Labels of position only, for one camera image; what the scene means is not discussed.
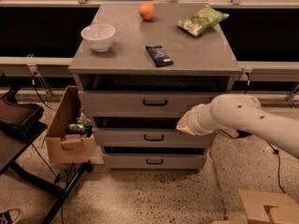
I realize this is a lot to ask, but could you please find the grey top drawer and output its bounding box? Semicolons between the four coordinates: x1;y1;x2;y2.
78;91;214;114

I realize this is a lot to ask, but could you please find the grey drawer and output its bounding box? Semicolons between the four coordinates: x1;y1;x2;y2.
78;91;214;114
103;154;206;170
93;128;216;147

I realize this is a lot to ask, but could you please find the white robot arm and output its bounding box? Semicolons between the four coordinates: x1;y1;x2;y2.
177;94;299;158

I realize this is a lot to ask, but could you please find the grey bottom drawer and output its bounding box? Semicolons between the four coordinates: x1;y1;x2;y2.
103;154;206;170

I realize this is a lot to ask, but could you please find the grey drawer cabinet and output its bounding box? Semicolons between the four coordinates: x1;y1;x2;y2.
67;2;243;173

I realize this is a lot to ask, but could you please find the grey middle drawer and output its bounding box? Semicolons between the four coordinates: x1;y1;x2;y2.
93;128;216;147

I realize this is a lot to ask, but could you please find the dark blue snack bar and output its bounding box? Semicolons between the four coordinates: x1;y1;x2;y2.
146;46;174;67

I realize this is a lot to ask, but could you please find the green can in box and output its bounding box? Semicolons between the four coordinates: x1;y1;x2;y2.
65;123;87;134

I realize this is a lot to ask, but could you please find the green chip bag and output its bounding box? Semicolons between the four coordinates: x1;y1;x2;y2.
178;7;229;37

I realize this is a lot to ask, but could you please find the orange fruit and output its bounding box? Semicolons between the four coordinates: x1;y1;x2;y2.
138;2;155;21

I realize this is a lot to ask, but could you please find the white ceramic bowl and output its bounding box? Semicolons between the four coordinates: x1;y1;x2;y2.
80;23;116;52

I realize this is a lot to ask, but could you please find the open cardboard box left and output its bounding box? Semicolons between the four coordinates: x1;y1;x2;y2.
46;86;96;163

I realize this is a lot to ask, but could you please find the cardboard box bottom right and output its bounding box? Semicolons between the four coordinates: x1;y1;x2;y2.
211;189;299;224

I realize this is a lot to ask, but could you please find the black chair with stand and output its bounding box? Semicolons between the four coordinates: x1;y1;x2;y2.
0;70;93;224

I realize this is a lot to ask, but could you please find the black sneaker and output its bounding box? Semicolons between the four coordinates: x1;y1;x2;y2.
0;208;22;224

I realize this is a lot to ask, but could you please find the black power adapter with cable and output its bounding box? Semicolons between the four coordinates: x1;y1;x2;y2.
219;129;286;194

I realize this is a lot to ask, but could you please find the black cable right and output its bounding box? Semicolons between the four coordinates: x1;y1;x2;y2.
244;71;252;95

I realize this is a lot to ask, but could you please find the black cable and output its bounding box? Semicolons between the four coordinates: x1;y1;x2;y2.
244;71;252;95
30;72;58;113

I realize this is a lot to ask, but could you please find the black cable left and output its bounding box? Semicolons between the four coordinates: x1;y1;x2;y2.
30;72;58;113

